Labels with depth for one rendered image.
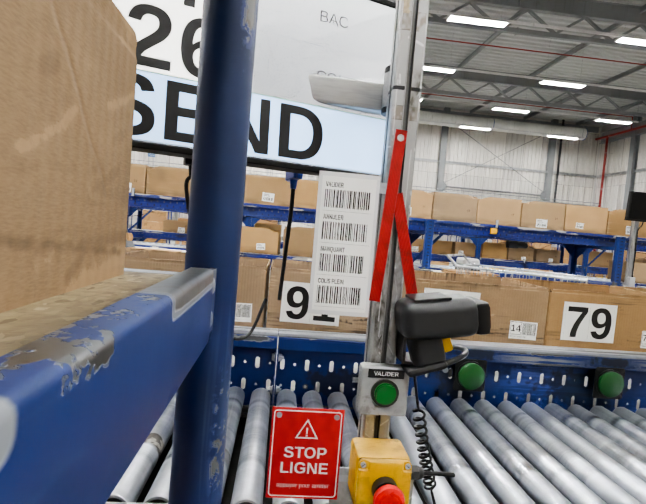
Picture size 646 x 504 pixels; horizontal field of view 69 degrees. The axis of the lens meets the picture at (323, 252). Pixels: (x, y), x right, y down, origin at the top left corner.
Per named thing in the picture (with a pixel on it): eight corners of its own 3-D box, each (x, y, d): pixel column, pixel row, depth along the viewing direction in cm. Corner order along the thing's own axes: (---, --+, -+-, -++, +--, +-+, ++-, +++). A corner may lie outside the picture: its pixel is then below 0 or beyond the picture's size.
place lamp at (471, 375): (458, 389, 122) (461, 363, 122) (456, 388, 123) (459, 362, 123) (484, 391, 123) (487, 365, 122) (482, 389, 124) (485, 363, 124)
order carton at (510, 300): (407, 339, 128) (413, 278, 127) (384, 318, 157) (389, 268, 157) (544, 348, 132) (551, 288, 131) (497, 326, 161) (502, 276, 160)
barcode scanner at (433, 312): (495, 374, 61) (493, 295, 61) (406, 382, 60) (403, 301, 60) (475, 360, 68) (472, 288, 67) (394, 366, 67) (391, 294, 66)
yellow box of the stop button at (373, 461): (355, 522, 58) (360, 466, 58) (346, 484, 67) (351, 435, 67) (468, 525, 60) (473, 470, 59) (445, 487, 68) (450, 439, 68)
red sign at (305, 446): (265, 497, 65) (272, 407, 64) (265, 494, 66) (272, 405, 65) (378, 501, 66) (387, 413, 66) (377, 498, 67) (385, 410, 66)
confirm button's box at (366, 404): (358, 416, 63) (362, 367, 63) (354, 407, 66) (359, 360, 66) (407, 419, 64) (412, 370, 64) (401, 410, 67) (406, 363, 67)
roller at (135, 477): (89, 534, 67) (90, 500, 67) (173, 399, 119) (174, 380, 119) (125, 534, 68) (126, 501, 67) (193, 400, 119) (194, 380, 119)
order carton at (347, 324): (265, 330, 125) (269, 266, 124) (268, 310, 154) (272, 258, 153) (409, 339, 128) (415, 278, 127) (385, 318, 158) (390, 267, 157)
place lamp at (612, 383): (599, 397, 126) (602, 372, 125) (596, 395, 127) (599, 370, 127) (624, 398, 126) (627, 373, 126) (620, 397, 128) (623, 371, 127)
